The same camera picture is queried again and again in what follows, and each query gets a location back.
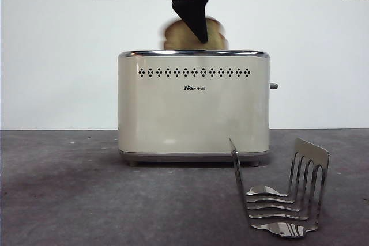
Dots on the shiny steel toast rack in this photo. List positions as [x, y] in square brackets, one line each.
[312, 159]

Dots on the grey toaster lever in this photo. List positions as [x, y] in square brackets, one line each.
[274, 86]

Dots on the cream two-slot toaster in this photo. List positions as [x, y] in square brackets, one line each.
[173, 113]

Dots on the brown crusted bread slice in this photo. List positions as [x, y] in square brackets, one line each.
[178, 37]

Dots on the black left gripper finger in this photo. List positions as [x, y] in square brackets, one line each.
[196, 15]

